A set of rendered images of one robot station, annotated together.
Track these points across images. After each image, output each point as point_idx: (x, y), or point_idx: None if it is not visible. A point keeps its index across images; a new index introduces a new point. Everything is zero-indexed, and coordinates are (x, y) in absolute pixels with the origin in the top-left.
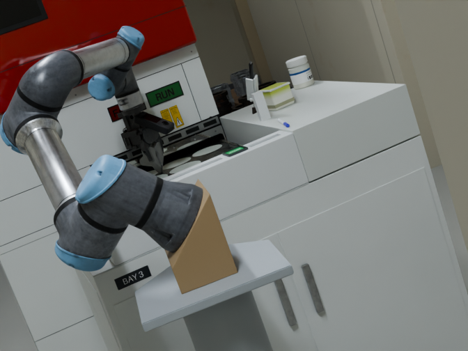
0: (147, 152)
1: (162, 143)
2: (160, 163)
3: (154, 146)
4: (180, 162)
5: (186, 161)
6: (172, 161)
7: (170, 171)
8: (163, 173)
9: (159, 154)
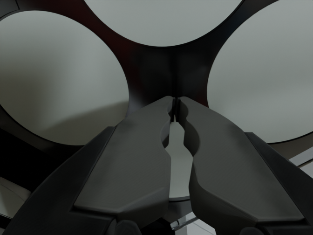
0: (308, 184)
1: (55, 171)
2: (168, 110)
3: (161, 201)
4: (56, 65)
5: (55, 15)
6: (37, 126)
7: (197, 29)
8: (190, 79)
9: (155, 130)
